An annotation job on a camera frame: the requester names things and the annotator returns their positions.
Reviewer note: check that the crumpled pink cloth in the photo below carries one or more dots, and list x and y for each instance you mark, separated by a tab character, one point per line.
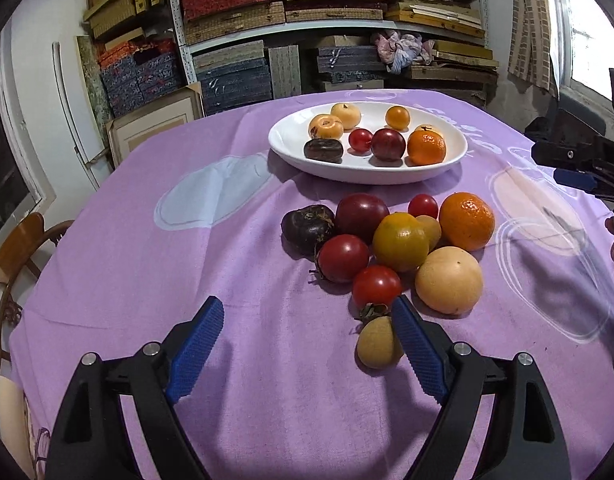
400	51

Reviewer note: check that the dark purple mangosteen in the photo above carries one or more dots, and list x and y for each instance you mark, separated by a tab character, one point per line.
308	228

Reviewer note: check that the window with white frame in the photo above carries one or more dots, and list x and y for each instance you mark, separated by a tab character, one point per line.
24	185

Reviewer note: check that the pale yellow pear fruit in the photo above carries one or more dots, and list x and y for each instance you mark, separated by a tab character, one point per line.
349	114

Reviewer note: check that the small tan loquat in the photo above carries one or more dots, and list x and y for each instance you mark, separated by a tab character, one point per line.
432	230

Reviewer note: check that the dark red plum on plate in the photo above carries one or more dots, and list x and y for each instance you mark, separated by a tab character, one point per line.
388	144

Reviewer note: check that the yellow-orange citrus fruit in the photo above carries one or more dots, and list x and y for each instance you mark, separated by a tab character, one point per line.
400	243

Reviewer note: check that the metal storage shelf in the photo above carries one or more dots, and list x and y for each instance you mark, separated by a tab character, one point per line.
242	52

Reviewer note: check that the peach apple with blemish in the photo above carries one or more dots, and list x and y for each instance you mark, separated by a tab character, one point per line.
326	126

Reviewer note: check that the small red cherry on plate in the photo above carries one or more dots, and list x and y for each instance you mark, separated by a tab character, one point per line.
360	140

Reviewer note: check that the framed picture leaning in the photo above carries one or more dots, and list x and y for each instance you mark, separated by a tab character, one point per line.
176	109

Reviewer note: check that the dark brown fruit on plate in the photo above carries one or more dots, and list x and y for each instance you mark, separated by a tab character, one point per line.
324	150

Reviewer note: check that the small orange kumquat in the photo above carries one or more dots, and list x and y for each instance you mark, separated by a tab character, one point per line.
398	117

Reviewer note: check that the red tomato with stem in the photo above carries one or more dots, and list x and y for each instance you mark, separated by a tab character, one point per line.
340	259

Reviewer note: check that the dark red plum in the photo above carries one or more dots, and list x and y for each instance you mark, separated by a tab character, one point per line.
360	214
388	144

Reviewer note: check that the tan round longan fruit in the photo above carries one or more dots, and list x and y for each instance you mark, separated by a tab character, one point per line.
378	346

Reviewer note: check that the wooden chair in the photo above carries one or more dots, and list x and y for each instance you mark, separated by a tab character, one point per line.
16	255

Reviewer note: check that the white oval plate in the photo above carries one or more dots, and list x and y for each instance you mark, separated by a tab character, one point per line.
288	137

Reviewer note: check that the orange tangerine on plate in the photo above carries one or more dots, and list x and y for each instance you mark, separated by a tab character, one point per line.
426	148

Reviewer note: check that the large pale yellow fruit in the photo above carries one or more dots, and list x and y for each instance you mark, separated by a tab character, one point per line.
450	281

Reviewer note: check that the small red cherry tomato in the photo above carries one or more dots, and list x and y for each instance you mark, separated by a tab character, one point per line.
423	205

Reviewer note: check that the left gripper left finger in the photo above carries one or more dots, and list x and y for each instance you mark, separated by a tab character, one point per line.
89	439

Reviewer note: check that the large orange tangerine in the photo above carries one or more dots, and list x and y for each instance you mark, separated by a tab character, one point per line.
466	221

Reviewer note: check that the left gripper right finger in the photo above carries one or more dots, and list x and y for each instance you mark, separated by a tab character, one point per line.
524	438

